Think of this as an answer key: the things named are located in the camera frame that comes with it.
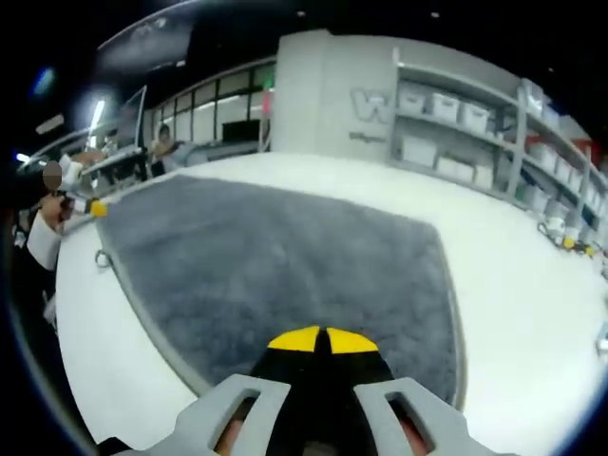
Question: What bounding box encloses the grey plush towel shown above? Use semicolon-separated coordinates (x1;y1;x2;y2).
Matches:
94;174;469;412

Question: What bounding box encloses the person's left hand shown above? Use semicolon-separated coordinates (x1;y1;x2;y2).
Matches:
42;189;76;224

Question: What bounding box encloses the standing desk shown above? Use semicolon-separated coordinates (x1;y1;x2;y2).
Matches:
78;145;149;184

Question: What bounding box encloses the hanging dark display panel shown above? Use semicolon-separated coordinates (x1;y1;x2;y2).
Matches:
97;18;197;73

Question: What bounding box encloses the black equipment cabinet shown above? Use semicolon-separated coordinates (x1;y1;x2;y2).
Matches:
220;120;273;143

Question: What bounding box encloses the row of white storage bins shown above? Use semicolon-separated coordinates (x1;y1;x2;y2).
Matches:
396;78;608;234

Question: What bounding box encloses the grey metal storage shelf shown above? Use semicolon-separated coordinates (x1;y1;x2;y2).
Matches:
389;47;608;238

